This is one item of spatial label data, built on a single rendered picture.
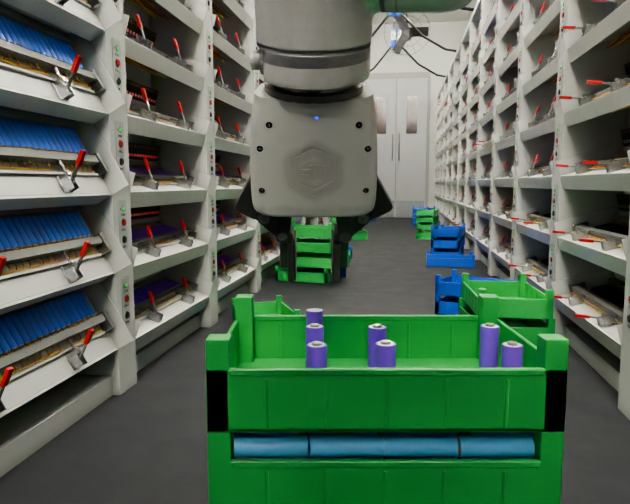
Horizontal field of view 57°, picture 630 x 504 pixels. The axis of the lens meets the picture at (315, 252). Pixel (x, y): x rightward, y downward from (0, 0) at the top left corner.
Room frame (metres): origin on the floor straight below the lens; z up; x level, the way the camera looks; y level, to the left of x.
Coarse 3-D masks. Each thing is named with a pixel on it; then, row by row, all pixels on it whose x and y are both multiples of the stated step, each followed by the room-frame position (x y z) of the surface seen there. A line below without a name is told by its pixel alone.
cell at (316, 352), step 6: (312, 342) 0.50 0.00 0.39; (318, 342) 0.50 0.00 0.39; (306, 348) 0.50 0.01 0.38; (312, 348) 0.49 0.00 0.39; (318, 348) 0.49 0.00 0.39; (324, 348) 0.49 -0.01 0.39; (306, 354) 0.50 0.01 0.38; (312, 354) 0.49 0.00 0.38; (318, 354) 0.49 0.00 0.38; (324, 354) 0.49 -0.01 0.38; (306, 360) 0.50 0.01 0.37; (312, 360) 0.49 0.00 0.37; (318, 360) 0.49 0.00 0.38; (324, 360) 0.49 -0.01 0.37; (306, 366) 0.50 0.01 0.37; (312, 366) 0.49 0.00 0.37; (318, 366) 0.49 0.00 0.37; (324, 366) 0.49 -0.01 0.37
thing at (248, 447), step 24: (240, 432) 0.49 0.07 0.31; (264, 432) 0.49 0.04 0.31; (288, 432) 0.49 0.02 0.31; (312, 432) 0.49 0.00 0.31; (336, 432) 0.49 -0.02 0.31; (360, 432) 0.49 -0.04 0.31; (384, 432) 0.51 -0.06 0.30; (408, 432) 0.49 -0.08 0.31; (432, 432) 0.49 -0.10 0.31; (456, 432) 0.49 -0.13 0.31; (480, 432) 0.49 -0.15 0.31; (504, 432) 0.49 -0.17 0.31; (528, 432) 0.49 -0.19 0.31; (240, 456) 0.48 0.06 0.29; (264, 456) 0.48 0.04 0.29; (288, 456) 0.48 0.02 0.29; (312, 456) 0.48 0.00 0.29; (336, 456) 0.48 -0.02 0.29; (360, 456) 0.48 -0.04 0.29; (384, 456) 0.48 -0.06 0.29; (408, 456) 0.48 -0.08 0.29; (432, 456) 0.48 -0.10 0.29; (456, 456) 0.48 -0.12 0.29; (480, 456) 0.48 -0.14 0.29; (504, 456) 0.48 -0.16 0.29; (528, 456) 0.48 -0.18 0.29
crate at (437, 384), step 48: (240, 336) 0.65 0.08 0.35; (288, 336) 0.66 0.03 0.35; (336, 336) 0.66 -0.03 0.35; (432, 336) 0.66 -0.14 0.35; (240, 384) 0.47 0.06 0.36; (288, 384) 0.47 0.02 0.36; (336, 384) 0.47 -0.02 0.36; (384, 384) 0.47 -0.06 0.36; (432, 384) 0.47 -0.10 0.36; (480, 384) 0.47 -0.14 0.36; (528, 384) 0.47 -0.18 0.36
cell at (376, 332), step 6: (378, 324) 0.56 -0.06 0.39; (372, 330) 0.55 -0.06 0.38; (378, 330) 0.55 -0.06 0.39; (384, 330) 0.55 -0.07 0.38; (372, 336) 0.55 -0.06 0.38; (378, 336) 0.55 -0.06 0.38; (384, 336) 0.55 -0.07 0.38; (372, 342) 0.55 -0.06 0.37; (372, 348) 0.55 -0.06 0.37; (372, 354) 0.55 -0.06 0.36; (372, 360) 0.55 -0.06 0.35; (372, 366) 0.55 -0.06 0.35
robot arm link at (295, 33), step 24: (264, 0) 0.40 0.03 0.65; (288, 0) 0.39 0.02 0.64; (312, 0) 0.39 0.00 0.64; (336, 0) 0.39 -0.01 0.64; (360, 0) 0.39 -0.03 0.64; (264, 24) 0.41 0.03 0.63; (288, 24) 0.40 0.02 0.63; (312, 24) 0.40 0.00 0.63; (336, 24) 0.40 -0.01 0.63; (360, 24) 0.41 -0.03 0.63; (288, 48) 0.41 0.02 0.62; (312, 48) 0.40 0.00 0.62; (336, 48) 0.40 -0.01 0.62; (360, 48) 0.42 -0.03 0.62
